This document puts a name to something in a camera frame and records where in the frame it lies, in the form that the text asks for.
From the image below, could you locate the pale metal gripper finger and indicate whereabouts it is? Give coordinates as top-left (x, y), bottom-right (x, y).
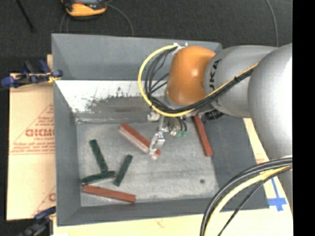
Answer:
top-left (149, 133), bottom-right (159, 155)
top-left (152, 131), bottom-right (166, 161)

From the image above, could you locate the red-brown block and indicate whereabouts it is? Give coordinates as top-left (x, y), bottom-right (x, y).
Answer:
top-left (82, 184), bottom-right (137, 204)
top-left (191, 115), bottom-right (214, 157)
top-left (119, 123), bottom-right (162, 157)

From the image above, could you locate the grey metal bin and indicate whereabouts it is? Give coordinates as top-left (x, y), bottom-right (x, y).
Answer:
top-left (51, 33), bottom-right (269, 226)

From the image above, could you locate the dark green flat block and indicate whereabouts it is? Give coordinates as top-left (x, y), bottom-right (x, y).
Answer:
top-left (80, 170), bottom-right (117, 185)
top-left (113, 154), bottom-right (134, 187)
top-left (89, 139), bottom-right (109, 173)

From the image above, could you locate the brown cardboard board red print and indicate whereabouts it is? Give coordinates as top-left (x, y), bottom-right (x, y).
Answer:
top-left (6, 72), bottom-right (58, 221)

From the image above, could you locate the black cylinder on white bracket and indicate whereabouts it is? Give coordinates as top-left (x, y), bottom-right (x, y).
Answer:
top-left (204, 110), bottom-right (225, 120)

